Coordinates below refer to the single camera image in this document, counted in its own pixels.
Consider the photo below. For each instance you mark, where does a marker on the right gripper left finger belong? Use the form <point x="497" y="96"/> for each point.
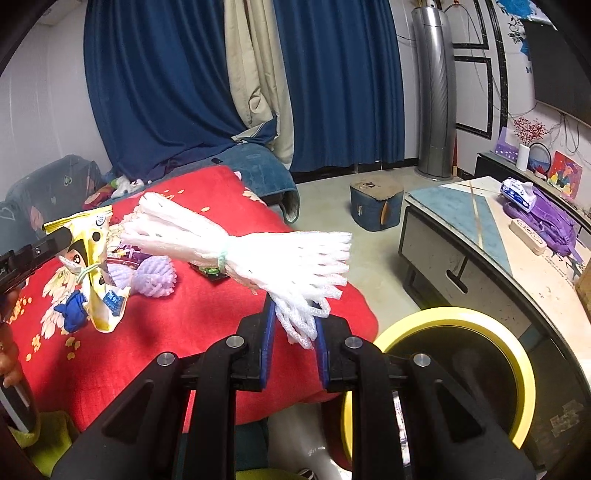
<point x="177" y="417"/>

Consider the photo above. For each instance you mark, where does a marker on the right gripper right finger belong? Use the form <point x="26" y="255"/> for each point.
<point x="406" y="415"/>

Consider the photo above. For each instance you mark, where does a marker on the yellow snack wrapper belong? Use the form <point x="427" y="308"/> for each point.
<point x="103" y="302"/>

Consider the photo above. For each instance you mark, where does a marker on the white foam fruit net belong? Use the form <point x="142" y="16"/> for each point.
<point x="300" y="270"/>

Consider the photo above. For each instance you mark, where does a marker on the green sleeve left forearm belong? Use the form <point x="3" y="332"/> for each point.
<point x="52" y="436"/>

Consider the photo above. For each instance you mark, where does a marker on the yellow rimmed trash bin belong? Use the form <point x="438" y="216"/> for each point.
<point x="480" y="359"/>

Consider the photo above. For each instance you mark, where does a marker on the person's left hand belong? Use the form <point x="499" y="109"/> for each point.
<point x="10" y="367"/>

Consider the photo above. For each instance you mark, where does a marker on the blue grey sofa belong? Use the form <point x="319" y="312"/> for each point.
<point x="54" y="191"/>

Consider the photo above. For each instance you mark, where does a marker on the red floral blanket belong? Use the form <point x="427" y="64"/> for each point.
<point x="81" y="373"/>

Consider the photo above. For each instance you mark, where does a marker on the purple foam fruit net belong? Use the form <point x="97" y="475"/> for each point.
<point x="154" y="277"/>

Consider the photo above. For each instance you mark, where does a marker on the green black candy wrapper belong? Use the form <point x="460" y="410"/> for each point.
<point x="212" y="274"/>

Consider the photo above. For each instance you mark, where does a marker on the glass top coffee table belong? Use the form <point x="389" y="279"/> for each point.
<point x="461" y="251"/>

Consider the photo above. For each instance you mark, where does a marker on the white power strip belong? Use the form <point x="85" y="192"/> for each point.
<point x="528" y="236"/>

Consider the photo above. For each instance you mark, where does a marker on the dark blue left curtain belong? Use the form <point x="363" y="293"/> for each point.
<point x="157" y="78"/>

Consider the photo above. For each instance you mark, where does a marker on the dark blue curtain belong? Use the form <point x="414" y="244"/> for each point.
<point x="157" y="78"/>
<point x="344" y="74"/>

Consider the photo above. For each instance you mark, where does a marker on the purple bag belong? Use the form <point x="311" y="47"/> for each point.
<point x="550" y="222"/>

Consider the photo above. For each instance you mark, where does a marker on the blue storage stool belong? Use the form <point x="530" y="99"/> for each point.
<point x="376" y="201"/>

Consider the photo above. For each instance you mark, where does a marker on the tissue pack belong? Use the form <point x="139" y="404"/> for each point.
<point x="520" y="193"/>

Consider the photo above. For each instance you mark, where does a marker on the blue sofa cover towel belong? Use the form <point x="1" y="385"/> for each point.
<point x="254" y="170"/>

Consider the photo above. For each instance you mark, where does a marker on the black tv cabinet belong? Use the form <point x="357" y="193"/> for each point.
<point x="493" y="165"/>

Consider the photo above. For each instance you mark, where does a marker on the silver tower air conditioner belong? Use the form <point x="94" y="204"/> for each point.
<point x="437" y="91"/>

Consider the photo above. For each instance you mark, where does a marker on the round blue ornament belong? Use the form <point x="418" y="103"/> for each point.
<point x="540" y="159"/>

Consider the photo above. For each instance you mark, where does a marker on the beige curtain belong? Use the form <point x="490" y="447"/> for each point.
<point x="257" y="76"/>

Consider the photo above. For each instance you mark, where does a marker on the white vase red flowers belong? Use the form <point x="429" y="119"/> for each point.
<point x="527" y="131"/>

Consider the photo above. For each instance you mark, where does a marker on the dark blue right curtain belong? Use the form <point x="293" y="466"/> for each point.
<point x="344" y="74"/>

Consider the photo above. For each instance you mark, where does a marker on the colourful picture frame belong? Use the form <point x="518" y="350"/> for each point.
<point x="565" y="175"/>

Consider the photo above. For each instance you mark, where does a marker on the wall mounted television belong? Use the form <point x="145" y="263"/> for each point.
<point x="560" y="81"/>

